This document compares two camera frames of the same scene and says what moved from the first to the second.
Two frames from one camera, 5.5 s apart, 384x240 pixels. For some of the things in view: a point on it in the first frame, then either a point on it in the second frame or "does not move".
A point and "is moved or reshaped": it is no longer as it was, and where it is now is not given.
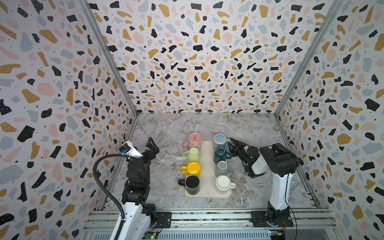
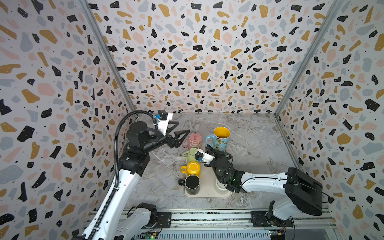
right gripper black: (242, 150) → (216, 158)
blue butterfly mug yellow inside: (220, 139) is moved or reshaped
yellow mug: (193, 168) does not move
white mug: (223, 183) does not move
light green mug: (192, 154) does not move
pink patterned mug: (194, 141) does not move
